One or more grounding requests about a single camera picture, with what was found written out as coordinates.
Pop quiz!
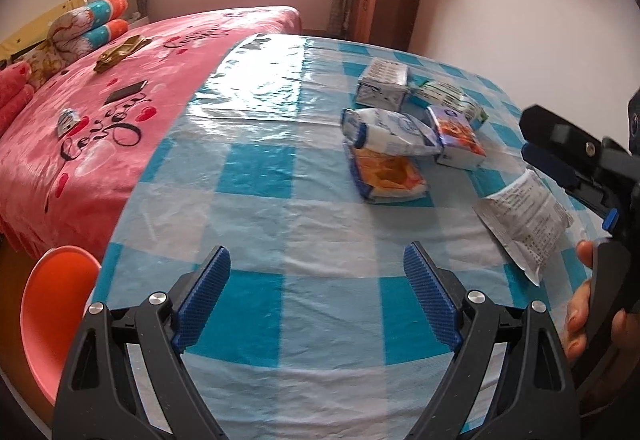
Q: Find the blue checked tablecloth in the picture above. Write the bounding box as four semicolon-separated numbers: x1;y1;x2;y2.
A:
92;34;616;440

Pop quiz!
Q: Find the white blue plastic bag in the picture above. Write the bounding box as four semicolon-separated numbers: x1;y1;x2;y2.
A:
341;107;445;159

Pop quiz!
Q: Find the small white blue carton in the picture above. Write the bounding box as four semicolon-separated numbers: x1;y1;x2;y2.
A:
56;108;85;139

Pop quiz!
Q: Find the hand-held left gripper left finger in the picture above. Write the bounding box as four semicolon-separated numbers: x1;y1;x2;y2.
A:
52;245;232;440

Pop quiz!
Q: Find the brown wooden cabinet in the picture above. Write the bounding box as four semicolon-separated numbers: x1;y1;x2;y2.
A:
347;0;427;53

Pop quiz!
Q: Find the rolled floral quilt teal orange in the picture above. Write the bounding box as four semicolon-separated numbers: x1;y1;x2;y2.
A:
62;18;131;66
50;0;129;45

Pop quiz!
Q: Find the white dark blue milk carton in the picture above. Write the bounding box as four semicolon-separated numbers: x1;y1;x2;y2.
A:
356;58;412;111

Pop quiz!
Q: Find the pink printed folded blanket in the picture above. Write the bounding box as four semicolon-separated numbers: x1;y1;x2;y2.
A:
0;60;32;96

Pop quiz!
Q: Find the orange printed snack packet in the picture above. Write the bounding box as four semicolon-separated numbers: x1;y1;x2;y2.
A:
344;145;431;205

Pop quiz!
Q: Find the black smartphone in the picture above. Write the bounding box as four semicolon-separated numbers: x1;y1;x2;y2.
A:
104;80;149;104

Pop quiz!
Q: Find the yellow floral quilt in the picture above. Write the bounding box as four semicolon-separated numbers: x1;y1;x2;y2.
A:
19;38;68;89

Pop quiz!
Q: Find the yellow cardboard panel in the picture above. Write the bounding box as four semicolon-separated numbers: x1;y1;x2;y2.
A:
0;0;89;61

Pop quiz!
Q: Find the pink printed bed blanket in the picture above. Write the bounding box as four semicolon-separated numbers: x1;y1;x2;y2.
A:
0;6;302;265

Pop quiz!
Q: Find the orange plastic bin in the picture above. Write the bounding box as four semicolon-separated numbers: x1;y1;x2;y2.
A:
20;245;104;407

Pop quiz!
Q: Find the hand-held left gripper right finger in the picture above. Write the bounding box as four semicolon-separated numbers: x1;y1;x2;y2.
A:
403;241;581;440

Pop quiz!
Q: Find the gold crumpled cloth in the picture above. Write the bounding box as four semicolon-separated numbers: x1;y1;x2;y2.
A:
94;34;152;73

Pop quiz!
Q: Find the green white cow print carton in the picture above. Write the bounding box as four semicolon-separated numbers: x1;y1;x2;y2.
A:
409;80;489;131

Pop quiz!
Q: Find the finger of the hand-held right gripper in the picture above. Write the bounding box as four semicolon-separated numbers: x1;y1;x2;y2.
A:
518;104;610;171
520;143;621;215

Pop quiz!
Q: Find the white plastic packet black text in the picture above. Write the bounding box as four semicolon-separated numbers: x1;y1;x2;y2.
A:
472;170;575;285

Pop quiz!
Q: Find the person's right hand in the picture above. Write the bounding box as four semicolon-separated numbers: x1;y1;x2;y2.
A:
560;240;631;362

